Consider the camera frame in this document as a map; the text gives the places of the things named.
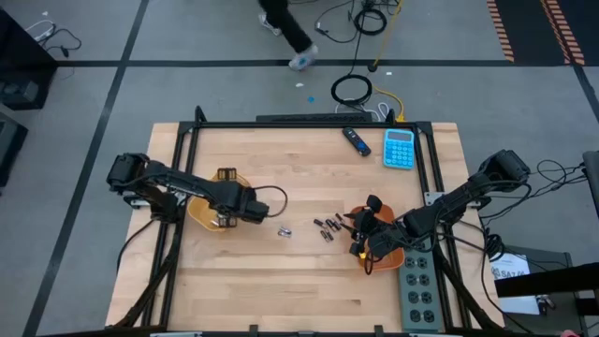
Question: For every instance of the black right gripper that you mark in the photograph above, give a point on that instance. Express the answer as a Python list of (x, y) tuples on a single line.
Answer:
[(386, 241)]

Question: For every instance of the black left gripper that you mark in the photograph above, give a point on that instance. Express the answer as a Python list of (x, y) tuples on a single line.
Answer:
[(231, 201)]

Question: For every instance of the yellow plastic bin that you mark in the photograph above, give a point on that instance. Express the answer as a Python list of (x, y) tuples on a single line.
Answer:
[(201, 215)]

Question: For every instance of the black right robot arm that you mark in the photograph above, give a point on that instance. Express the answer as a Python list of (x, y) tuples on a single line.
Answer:
[(468, 192)]

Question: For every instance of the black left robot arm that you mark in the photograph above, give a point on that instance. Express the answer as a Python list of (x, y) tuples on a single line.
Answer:
[(187, 182)]

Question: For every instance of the orange plastic bin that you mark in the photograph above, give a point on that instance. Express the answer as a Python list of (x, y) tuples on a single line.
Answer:
[(390, 262)]

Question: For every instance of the blue calculator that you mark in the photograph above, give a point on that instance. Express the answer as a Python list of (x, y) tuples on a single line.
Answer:
[(399, 152)]

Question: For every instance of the black remote control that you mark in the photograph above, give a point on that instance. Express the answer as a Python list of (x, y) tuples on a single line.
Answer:
[(355, 140)]

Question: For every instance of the grey power strip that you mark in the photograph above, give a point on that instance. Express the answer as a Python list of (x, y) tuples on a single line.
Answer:
[(421, 304)]

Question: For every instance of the long black bar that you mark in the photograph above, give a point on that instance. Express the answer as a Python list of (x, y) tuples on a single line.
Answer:
[(313, 117)]

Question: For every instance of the white paper label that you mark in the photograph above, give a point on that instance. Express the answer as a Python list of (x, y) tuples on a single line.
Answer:
[(510, 269)]

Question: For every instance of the grey cabinet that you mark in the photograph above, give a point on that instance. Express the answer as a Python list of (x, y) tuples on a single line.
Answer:
[(547, 257)]

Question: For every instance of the person's leg and shoe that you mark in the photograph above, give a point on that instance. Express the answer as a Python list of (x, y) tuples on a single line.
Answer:
[(287, 23)]

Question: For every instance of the black beam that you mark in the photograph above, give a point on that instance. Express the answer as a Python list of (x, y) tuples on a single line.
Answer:
[(552, 281)]

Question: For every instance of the black box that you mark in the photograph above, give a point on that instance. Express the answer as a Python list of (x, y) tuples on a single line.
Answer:
[(9, 145)]

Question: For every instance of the grey panel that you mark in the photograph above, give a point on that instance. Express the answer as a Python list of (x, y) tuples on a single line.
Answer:
[(592, 187)]

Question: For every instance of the black cabinet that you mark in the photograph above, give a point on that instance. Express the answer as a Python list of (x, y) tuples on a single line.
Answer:
[(18, 70)]

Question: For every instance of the black mat orange striped edges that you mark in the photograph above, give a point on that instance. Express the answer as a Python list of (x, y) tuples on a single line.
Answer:
[(529, 28)]

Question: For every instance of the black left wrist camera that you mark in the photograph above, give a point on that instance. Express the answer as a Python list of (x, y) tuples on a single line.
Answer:
[(256, 212)]

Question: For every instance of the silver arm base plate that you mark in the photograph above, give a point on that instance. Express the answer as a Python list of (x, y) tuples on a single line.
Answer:
[(138, 203), (433, 197)]

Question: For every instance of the black aluminium frame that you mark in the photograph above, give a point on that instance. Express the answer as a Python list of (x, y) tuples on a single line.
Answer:
[(304, 125)]

